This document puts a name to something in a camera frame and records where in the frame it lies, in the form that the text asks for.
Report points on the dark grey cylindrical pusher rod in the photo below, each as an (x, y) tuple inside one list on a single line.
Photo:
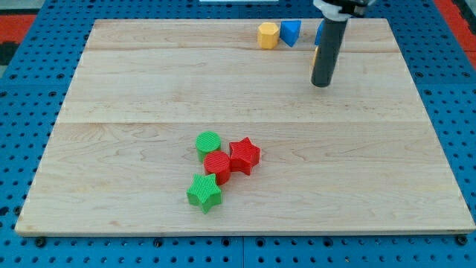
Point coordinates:
[(332, 34)]

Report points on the white and black rod mount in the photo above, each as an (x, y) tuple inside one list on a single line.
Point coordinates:
[(343, 9)]

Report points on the red star block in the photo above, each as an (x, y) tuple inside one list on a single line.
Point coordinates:
[(244, 155)]

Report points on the green star block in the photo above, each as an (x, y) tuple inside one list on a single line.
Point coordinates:
[(204, 192)]

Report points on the blue block behind rod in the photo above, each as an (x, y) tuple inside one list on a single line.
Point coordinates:
[(318, 33)]

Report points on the yellow block behind rod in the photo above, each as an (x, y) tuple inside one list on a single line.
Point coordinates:
[(315, 56)]

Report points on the blue triangular block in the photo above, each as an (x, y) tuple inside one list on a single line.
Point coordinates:
[(290, 31)]

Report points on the yellow hexagon block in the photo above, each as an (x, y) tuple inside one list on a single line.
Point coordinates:
[(268, 35)]

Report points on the green cylinder block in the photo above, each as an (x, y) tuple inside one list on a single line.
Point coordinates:
[(206, 143)]

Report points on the red cylinder block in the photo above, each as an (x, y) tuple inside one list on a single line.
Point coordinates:
[(218, 163)]

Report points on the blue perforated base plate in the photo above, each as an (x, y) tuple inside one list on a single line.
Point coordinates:
[(37, 77)]

